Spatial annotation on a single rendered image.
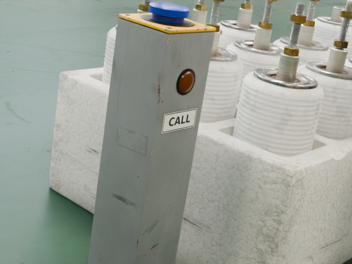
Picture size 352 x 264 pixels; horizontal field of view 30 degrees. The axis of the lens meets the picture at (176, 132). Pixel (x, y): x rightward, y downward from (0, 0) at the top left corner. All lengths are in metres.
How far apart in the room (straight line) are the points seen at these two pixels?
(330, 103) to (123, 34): 0.31
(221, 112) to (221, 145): 0.09
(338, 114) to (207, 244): 0.23
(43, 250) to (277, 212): 0.30
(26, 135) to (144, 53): 0.60
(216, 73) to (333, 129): 0.17
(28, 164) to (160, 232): 0.42
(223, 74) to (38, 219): 0.32
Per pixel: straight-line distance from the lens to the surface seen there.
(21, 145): 1.15
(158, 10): 0.64
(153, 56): 0.62
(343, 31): 0.87
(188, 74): 0.64
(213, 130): 0.78
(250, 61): 0.89
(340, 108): 0.85
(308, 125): 0.76
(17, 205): 0.94
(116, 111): 0.67
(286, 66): 0.77
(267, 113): 0.74
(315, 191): 0.77
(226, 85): 0.81
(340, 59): 0.87
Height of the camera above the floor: 0.42
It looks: 19 degrees down
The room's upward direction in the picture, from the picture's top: 9 degrees clockwise
